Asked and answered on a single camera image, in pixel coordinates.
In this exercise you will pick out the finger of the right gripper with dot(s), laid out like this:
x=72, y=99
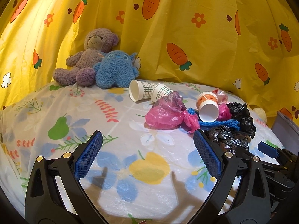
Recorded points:
x=268, y=149
x=259, y=160

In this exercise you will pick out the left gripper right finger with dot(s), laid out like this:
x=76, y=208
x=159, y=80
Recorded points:
x=208, y=153

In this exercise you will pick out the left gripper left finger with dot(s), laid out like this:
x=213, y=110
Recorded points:
x=43, y=202

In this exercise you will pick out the black plastic bag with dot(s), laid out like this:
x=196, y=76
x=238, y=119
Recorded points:
x=228, y=139
x=241, y=114

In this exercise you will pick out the blue foam net sleeve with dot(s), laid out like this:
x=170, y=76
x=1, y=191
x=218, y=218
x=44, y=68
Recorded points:
x=232, y=123

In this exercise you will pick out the small pink plastic bag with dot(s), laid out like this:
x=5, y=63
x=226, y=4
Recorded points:
x=224, y=112

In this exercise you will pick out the orange paper cup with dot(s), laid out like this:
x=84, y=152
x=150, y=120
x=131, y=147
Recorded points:
x=207, y=105

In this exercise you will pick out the green plaid paper cup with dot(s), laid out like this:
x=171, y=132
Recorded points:
x=140, y=90
x=159, y=91

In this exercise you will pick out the red white candy wrapper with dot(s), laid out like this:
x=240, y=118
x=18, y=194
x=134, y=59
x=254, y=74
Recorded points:
x=221, y=96

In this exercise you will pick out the purple plastic bin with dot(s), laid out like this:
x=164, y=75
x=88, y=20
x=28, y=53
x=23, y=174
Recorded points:
x=287, y=132

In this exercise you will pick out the yellow plush toy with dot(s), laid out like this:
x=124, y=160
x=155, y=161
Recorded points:
x=261, y=114

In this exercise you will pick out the floral bed sheet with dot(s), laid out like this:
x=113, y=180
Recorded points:
x=140, y=175

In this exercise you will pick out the yellow carrot print curtain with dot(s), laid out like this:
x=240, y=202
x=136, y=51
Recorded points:
x=247, y=47

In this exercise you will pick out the purple teddy bear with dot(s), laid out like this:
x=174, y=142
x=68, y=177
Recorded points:
x=97, y=43

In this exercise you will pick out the blue plush monster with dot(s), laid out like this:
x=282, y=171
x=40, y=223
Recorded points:
x=116, y=69

